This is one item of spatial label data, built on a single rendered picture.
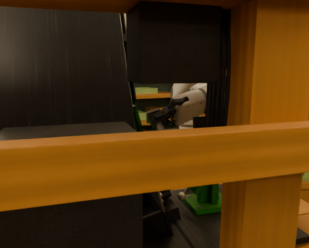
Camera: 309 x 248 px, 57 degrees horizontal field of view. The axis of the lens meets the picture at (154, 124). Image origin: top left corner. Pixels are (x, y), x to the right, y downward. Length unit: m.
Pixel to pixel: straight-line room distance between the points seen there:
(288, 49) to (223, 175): 0.27
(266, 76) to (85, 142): 0.35
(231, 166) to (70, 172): 0.26
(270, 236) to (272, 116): 0.26
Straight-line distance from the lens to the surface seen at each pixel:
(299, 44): 0.63
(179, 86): 1.52
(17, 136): 0.66
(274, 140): 0.55
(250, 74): 0.57
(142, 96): 6.18
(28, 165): 0.43
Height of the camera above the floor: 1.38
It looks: 11 degrees down
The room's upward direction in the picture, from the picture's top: straight up
